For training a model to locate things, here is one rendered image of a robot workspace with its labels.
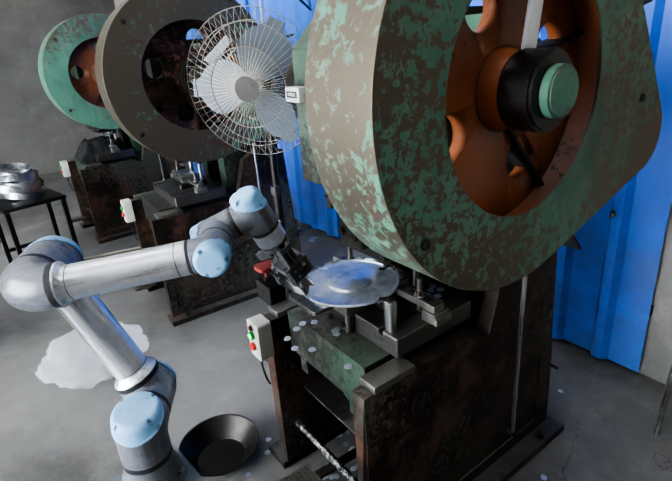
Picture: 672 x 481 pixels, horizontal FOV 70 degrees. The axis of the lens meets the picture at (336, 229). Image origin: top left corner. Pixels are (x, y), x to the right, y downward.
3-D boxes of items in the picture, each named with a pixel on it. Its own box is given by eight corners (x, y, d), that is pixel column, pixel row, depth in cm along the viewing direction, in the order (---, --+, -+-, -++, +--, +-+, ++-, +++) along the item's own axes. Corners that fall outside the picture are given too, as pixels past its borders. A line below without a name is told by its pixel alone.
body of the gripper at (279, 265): (295, 289, 122) (272, 256, 115) (277, 278, 129) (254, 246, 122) (316, 269, 125) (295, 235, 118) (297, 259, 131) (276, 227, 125)
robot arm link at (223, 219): (183, 240, 107) (227, 217, 107) (189, 223, 117) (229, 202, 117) (202, 268, 110) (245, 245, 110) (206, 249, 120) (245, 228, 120)
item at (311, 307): (318, 354, 133) (314, 311, 128) (291, 332, 143) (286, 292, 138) (386, 320, 146) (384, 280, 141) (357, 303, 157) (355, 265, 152)
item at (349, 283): (357, 253, 161) (357, 251, 161) (419, 283, 139) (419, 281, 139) (282, 281, 146) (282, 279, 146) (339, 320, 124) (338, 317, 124)
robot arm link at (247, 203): (223, 194, 115) (255, 178, 115) (246, 228, 121) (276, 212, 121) (225, 210, 109) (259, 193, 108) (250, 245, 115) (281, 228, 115)
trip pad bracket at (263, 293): (275, 337, 165) (268, 286, 158) (262, 325, 172) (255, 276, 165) (290, 330, 168) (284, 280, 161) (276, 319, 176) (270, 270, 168)
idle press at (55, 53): (92, 255, 381) (25, 14, 317) (64, 226, 453) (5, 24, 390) (259, 206, 468) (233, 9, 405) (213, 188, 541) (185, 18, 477)
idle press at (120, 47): (165, 352, 252) (76, -23, 188) (123, 284, 329) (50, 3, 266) (390, 264, 329) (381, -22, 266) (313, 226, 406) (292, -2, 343)
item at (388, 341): (397, 359, 129) (396, 340, 127) (305, 297, 163) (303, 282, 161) (471, 318, 145) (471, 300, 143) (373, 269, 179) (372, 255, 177)
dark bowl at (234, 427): (199, 506, 165) (195, 491, 163) (170, 453, 188) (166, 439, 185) (275, 460, 181) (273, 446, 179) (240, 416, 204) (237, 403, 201)
